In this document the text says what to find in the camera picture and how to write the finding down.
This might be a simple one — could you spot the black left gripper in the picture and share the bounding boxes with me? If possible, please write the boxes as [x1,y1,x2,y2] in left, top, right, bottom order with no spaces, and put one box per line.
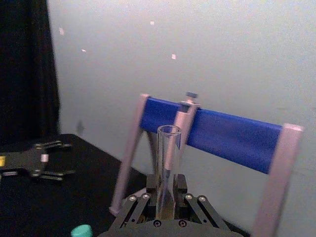
[0,140,76,183]

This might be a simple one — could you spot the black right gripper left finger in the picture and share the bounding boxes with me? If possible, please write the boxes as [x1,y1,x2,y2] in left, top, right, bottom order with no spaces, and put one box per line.
[111,173,159,227]

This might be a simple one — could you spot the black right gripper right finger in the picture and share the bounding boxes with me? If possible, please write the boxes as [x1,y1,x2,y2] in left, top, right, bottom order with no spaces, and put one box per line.
[172,173,229,229]

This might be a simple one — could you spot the clear glass test tube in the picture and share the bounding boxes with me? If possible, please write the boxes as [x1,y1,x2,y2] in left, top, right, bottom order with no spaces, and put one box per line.
[156,125,182,220]

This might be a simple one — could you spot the black table cloth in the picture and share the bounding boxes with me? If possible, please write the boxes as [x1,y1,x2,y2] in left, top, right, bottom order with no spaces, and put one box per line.
[0,133,250,237]

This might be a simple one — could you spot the blue and grey tube rack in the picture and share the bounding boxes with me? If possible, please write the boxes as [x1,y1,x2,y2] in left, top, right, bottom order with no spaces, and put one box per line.
[109,93,305,237]

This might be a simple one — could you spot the teal plastic cap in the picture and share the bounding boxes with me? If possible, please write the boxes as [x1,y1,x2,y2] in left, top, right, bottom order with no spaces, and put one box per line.
[70,224,93,237]

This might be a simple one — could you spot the black curtain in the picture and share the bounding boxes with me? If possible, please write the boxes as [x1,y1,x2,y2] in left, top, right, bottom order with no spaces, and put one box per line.
[0,0,61,146]

